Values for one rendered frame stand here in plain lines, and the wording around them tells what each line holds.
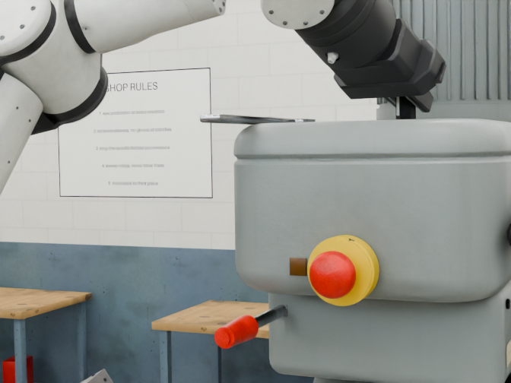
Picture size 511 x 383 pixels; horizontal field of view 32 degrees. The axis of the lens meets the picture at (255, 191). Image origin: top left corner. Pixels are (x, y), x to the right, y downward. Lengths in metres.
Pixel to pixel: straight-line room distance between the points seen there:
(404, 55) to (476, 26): 0.26
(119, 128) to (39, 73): 5.24
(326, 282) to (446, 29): 0.50
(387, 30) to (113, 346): 5.50
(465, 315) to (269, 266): 0.19
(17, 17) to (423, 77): 0.40
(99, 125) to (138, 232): 0.78
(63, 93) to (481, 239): 0.41
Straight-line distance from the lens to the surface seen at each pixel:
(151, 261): 6.01
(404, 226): 0.77
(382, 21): 0.88
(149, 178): 5.98
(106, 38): 0.86
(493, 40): 1.17
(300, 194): 0.80
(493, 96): 1.16
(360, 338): 0.90
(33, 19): 0.83
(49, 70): 0.86
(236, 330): 0.80
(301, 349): 0.92
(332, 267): 0.74
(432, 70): 0.92
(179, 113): 5.86
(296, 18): 0.81
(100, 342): 6.33
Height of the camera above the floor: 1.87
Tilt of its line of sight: 3 degrees down
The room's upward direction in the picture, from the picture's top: 1 degrees counter-clockwise
